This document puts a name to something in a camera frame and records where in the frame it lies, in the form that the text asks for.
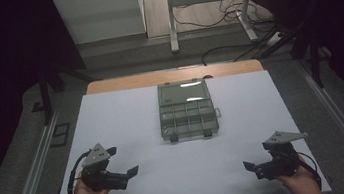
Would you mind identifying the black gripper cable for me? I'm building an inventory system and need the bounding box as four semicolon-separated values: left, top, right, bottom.
61;149;97;194
281;148;324;194

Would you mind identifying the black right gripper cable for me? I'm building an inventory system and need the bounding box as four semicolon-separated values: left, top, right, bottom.
281;148;324;194

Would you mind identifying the clear green compartment organizer box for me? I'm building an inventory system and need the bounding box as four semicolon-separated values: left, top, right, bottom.
154;76;225;145

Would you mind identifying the person's right hand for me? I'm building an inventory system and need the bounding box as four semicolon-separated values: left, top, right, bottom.
273;153;326;194

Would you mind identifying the tangle of black floor cables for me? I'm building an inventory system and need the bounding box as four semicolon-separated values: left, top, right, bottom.
169;0;274;34

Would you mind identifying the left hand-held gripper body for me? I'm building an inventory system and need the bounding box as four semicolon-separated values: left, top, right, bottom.
75;139;132;194

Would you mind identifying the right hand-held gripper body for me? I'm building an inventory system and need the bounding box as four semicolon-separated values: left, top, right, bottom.
251;127;314;182

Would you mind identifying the white power strip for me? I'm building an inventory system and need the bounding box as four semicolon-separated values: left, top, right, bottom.
264;30;286;48

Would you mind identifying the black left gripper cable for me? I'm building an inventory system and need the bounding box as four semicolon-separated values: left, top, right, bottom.
61;149;97;194

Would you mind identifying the black floor cable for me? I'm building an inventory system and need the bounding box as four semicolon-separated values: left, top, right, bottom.
199;41;259;68

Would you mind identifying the black floor plate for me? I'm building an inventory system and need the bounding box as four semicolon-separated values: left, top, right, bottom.
47;121;74;148

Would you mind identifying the white table mat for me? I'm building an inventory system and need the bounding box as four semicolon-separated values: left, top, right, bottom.
34;63;333;194

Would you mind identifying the black metal stand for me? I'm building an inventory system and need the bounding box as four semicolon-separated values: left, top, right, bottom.
35;56;105;127
250;15;337;97

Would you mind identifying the white cabinet panel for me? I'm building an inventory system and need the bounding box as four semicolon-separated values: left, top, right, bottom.
52;0;149;47

